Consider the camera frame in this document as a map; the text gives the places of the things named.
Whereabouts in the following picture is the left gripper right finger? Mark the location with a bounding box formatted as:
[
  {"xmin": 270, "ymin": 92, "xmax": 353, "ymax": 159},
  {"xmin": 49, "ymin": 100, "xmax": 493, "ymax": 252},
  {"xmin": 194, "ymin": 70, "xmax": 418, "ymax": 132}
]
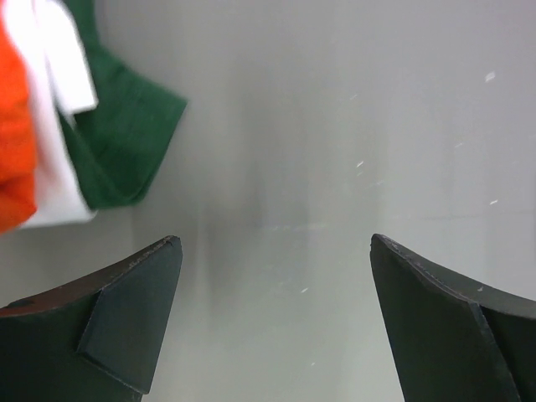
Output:
[{"xmin": 370, "ymin": 234, "xmax": 535, "ymax": 401}]

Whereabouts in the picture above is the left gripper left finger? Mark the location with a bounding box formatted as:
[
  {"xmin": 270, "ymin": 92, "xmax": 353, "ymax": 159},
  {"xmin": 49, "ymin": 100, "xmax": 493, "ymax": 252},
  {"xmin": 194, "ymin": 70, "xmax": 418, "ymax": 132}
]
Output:
[{"xmin": 1, "ymin": 236, "xmax": 183, "ymax": 401}]

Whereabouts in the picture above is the orange t-shirt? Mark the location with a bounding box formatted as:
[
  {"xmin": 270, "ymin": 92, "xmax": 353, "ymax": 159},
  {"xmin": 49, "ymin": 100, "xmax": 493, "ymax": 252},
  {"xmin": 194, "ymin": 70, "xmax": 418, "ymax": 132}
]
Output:
[{"xmin": 1, "ymin": 28, "xmax": 37, "ymax": 233}]

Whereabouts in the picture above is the dark green folded t-shirt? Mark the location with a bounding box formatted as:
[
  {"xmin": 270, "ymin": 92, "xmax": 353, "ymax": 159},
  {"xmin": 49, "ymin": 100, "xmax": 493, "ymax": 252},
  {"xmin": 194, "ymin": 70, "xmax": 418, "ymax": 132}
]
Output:
[{"xmin": 60, "ymin": 1, "xmax": 188, "ymax": 210}]

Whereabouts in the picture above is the white printed folded t-shirt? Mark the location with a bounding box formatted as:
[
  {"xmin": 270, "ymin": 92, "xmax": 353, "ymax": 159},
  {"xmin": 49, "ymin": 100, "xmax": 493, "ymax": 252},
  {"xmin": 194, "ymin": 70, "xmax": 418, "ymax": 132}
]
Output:
[{"xmin": 1, "ymin": 1, "xmax": 99, "ymax": 229}]

